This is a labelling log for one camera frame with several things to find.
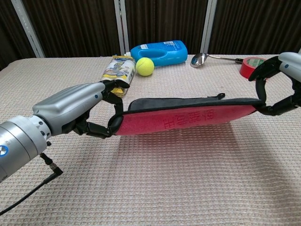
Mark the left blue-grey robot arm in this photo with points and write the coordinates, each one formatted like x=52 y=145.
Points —
x=18 y=143

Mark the red tape roll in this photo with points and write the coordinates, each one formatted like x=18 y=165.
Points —
x=245 y=70

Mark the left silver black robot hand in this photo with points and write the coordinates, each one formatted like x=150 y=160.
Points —
x=70 y=103

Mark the white spray bottle pack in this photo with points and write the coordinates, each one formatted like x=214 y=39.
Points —
x=118 y=68

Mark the blue detergent bottle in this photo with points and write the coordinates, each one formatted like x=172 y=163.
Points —
x=169 y=53

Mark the dark grey cloth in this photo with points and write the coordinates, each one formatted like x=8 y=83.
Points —
x=188 y=117

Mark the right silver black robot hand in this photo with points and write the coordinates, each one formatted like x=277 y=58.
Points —
x=290 y=64

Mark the white partition post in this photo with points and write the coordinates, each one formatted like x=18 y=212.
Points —
x=208 y=26
x=28 y=28
x=121 y=26

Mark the yellow tennis ball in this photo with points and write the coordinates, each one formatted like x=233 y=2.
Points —
x=145 y=66

